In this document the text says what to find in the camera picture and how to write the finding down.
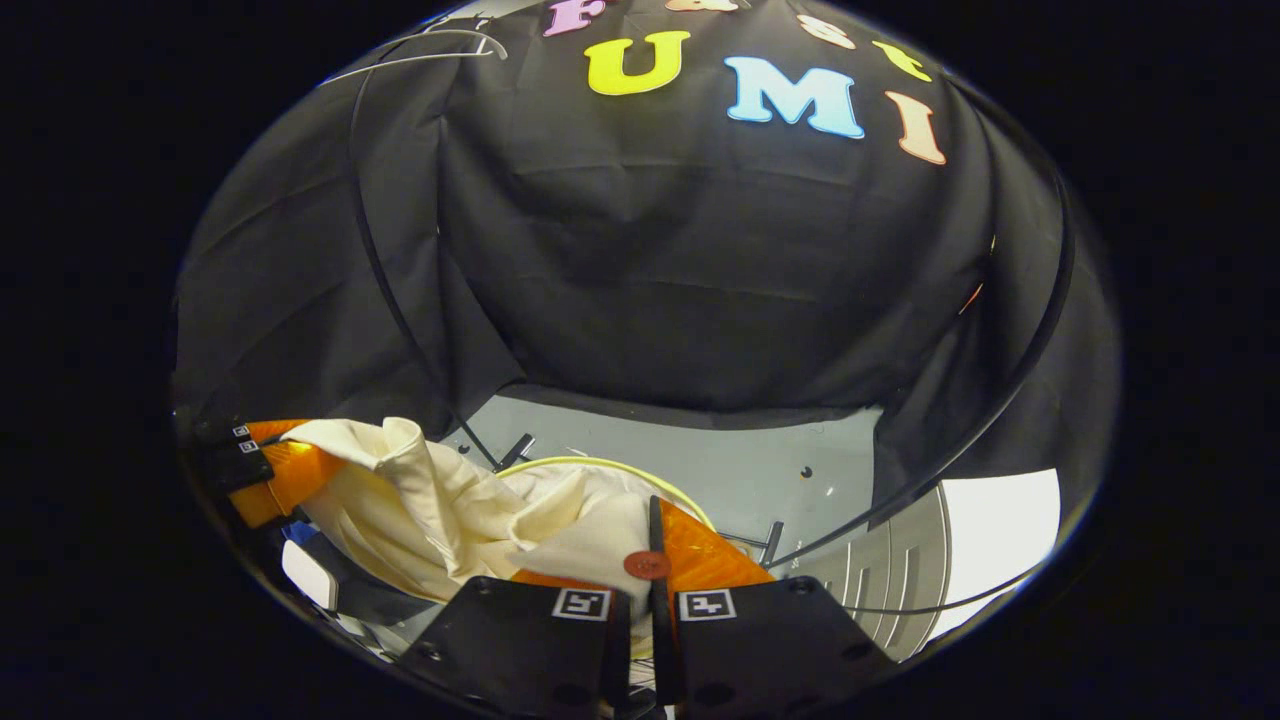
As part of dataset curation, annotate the yellow rimmed laundry hamper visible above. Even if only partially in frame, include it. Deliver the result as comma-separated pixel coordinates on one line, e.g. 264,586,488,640
493,455,719,536

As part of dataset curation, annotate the white rounded object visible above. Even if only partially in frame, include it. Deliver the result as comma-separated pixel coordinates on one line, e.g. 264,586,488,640
282,540,341,611

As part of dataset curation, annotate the cream collared shirt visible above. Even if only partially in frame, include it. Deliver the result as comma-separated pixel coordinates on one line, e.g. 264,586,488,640
280,417,673,641

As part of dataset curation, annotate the pale ribbed panel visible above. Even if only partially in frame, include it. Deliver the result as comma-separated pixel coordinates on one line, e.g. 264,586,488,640
795,468,1061,663

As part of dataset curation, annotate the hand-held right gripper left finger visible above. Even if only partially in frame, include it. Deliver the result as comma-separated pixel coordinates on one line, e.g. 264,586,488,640
398,568,635,720

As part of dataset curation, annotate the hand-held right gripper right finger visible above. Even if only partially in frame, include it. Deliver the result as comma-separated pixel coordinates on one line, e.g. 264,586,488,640
646,494,898,720

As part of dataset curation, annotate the black metal clothes rack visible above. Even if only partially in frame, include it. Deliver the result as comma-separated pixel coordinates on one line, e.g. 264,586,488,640
345,30,1079,571

